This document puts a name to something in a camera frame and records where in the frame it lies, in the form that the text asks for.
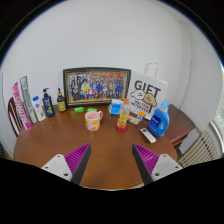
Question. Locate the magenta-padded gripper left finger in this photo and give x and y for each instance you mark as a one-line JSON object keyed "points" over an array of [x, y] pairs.
{"points": [[58, 165]]}

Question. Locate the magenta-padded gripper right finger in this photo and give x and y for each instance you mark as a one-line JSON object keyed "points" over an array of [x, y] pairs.
{"points": [[165, 165]]}

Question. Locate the orange drink bottle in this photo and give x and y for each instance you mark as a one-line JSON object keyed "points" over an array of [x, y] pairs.
{"points": [[123, 115]]}

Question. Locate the white remote control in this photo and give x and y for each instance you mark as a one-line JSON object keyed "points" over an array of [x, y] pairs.
{"points": [[147, 135]]}

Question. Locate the blue detergent bottle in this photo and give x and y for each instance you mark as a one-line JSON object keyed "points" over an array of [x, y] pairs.
{"points": [[158, 123]]}

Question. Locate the beige snack packet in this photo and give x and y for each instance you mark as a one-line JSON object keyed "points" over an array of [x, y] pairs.
{"points": [[134, 120]]}

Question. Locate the puzzle cube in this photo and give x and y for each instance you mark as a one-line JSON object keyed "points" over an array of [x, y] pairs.
{"points": [[141, 116]]}

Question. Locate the pink printed mug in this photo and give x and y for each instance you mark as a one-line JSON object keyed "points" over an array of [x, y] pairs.
{"points": [[92, 121]]}

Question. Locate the white bottle with blue cap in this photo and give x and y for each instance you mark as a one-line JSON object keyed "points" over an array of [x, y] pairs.
{"points": [[39, 110]]}

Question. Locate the small green pack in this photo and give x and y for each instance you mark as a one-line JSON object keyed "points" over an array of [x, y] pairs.
{"points": [[92, 109], [79, 110]]}

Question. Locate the dark blue pump bottle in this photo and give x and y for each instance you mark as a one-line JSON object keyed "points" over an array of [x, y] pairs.
{"points": [[48, 105]]}

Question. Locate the dark pump bottle yellow label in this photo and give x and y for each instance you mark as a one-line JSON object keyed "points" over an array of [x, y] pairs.
{"points": [[61, 103]]}

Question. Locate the brown wooden chair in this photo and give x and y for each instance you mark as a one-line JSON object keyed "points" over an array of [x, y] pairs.
{"points": [[13, 118]]}

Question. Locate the long pink white box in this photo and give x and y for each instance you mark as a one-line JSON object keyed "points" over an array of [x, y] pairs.
{"points": [[21, 106]]}

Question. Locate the white printed gift bag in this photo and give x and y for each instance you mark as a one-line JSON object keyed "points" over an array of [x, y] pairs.
{"points": [[148, 91]]}

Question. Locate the blue tissue pack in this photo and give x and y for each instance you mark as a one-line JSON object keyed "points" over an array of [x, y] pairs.
{"points": [[114, 108]]}

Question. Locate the framed group photo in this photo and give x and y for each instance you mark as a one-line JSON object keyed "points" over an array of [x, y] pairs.
{"points": [[96, 87]]}

